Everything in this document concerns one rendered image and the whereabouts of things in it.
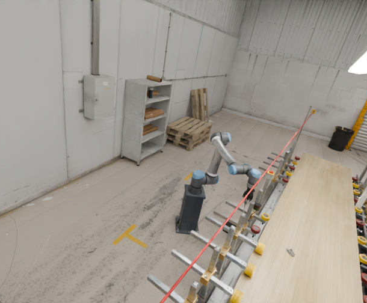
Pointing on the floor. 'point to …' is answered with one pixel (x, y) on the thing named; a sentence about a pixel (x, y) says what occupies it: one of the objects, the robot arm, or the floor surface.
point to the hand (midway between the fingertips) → (245, 202)
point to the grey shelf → (133, 92)
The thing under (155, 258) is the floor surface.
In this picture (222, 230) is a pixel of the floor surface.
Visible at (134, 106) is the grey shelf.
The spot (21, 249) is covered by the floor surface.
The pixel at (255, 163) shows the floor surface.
